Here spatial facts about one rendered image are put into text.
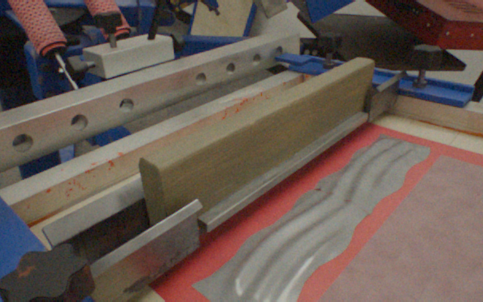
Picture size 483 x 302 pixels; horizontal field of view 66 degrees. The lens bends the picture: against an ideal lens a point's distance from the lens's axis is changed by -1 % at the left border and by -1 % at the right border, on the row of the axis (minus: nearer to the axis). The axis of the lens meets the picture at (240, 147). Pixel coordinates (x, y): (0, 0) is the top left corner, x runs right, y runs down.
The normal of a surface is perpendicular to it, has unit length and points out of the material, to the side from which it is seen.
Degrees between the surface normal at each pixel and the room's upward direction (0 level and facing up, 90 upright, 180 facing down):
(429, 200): 15
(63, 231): 30
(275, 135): 74
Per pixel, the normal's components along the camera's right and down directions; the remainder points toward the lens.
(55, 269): -0.04, -0.88
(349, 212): 0.33, -0.55
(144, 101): 0.73, 0.30
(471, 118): -0.68, 0.38
